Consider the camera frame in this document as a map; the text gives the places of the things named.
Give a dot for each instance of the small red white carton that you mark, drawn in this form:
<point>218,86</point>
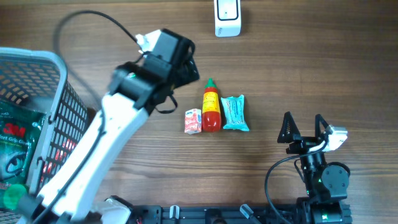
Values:
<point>193,121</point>

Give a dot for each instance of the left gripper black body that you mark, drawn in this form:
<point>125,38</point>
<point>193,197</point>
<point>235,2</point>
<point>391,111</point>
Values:
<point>183,78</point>

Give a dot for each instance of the green lid jar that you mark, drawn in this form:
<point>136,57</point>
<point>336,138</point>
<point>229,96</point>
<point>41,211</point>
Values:
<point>13,194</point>

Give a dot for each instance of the white barcode scanner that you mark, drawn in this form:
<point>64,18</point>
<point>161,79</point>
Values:
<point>228,20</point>

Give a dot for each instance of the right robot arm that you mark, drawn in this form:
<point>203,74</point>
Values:
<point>326,182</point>

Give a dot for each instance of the red chili sauce bottle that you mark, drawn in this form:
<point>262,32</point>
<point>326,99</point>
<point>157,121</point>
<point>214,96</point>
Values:
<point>211,114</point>

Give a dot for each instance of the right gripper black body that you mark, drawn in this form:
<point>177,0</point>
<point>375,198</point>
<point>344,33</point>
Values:
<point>303,144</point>

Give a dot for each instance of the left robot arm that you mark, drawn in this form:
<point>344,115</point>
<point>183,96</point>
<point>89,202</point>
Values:
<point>135,91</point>

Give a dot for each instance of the green 3M gloves packet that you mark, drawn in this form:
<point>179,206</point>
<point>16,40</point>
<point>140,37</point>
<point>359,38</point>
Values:
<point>20,132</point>

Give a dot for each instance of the grey plastic shopping basket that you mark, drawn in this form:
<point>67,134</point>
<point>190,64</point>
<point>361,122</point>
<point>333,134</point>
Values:
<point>38,80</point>

